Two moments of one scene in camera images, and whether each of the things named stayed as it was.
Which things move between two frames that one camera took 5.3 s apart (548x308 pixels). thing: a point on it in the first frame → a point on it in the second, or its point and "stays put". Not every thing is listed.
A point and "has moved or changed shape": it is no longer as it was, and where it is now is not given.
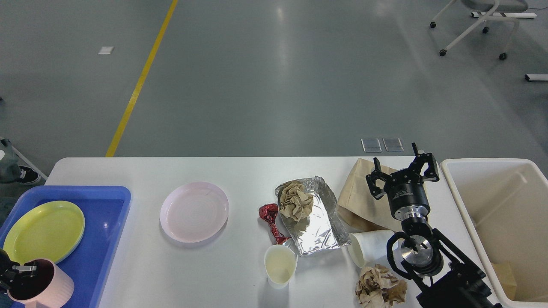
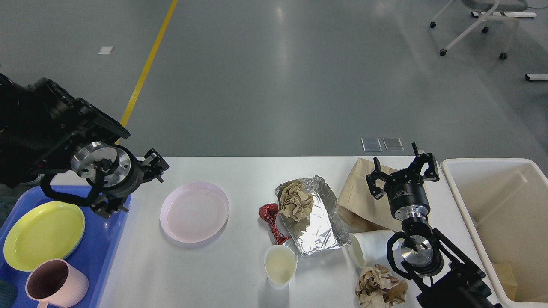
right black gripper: [405, 188] stays put
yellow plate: [51, 230] stays put
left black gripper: [10, 272] → [113, 171]
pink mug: [48, 287] has moved or changed shape
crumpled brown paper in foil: [296, 202] stays put
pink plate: [194, 212] stays put
